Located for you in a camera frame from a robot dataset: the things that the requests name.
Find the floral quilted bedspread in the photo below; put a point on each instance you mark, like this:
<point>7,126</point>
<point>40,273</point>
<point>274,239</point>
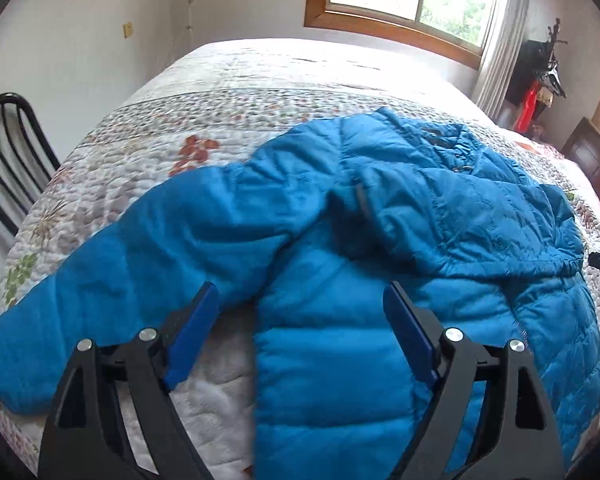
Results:
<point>215,106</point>

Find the coat rack with clothes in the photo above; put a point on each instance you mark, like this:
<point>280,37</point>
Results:
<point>536,69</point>

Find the wooden framed window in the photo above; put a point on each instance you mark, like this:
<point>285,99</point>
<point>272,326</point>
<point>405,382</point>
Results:
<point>455,29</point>

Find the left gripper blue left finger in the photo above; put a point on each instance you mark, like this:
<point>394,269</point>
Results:
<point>85,436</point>

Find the black metal chair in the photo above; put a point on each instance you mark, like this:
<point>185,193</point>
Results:
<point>27,160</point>

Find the blue puffer jacket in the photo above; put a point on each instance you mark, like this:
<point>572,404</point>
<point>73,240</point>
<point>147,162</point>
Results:
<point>309,231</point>

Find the yellow wall socket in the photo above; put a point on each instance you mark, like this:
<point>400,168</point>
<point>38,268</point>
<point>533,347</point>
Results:
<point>127,30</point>

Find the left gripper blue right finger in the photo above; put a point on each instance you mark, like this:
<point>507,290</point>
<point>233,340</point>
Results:
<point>516,436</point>

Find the grey white curtain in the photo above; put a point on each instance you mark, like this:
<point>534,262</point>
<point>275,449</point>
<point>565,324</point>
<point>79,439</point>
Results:
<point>500,54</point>

